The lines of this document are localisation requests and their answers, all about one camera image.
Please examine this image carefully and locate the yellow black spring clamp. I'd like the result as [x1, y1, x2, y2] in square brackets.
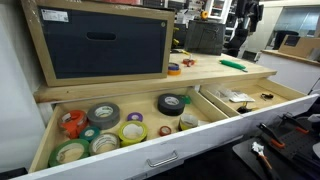
[236, 101, 254, 115]

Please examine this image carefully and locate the purple tape roll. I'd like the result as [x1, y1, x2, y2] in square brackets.
[126, 111, 144, 123]

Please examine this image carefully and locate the small red tape roll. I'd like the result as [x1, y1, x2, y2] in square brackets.
[158, 125, 173, 137]

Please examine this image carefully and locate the large green tape roll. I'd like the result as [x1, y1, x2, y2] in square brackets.
[47, 138, 91, 168]

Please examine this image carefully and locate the teal tape roll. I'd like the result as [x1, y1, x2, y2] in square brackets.
[78, 125, 101, 143]

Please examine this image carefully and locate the black mat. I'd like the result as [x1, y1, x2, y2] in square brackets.
[232, 111, 320, 180]

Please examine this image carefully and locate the large yellow black hazard tape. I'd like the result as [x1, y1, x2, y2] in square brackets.
[117, 120, 150, 148]

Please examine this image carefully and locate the green handled tool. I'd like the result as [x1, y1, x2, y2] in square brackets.
[218, 59, 249, 73]

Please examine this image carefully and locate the tan tape roll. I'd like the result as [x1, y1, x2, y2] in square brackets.
[88, 132, 121, 157]

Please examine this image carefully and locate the plain cardboard box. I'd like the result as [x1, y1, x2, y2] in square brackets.
[277, 34, 320, 60]

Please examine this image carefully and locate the black office chair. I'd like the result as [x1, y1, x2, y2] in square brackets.
[225, 28, 250, 58]

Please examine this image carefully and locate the blue tape roll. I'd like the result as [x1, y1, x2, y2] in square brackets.
[167, 62, 181, 71]

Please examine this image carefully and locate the metal drawer handle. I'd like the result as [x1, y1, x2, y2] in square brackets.
[145, 149, 180, 169]

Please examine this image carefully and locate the black masking tape roll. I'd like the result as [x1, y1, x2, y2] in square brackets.
[157, 92, 186, 117]

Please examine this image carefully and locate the white counter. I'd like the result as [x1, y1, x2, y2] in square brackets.
[256, 49, 320, 96]

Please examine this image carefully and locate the white shelving unit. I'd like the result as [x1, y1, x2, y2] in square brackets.
[203, 0, 234, 22]

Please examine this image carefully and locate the white front wooden drawer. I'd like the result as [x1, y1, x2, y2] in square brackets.
[13, 85, 244, 180]
[199, 77, 320, 121]

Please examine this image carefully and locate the black yellow hand tool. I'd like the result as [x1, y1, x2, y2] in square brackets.
[170, 48, 192, 57]

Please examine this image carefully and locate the black fabric bag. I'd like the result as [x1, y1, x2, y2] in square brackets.
[183, 19, 227, 56]

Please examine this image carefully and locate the black orange spring clamp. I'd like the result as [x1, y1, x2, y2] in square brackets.
[257, 122, 287, 150]
[279, 112, 310, 135]

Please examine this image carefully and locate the black metal clamp with bolt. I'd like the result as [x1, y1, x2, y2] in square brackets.
[260, 92, 275, 101]

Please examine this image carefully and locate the orange tape roll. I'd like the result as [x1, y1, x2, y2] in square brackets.
[57, 109, 89, 140]
[166, 68, 182, 77]

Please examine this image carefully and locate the grey duct tape roll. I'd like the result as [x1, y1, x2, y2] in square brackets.
[86, 101, 121, 131]

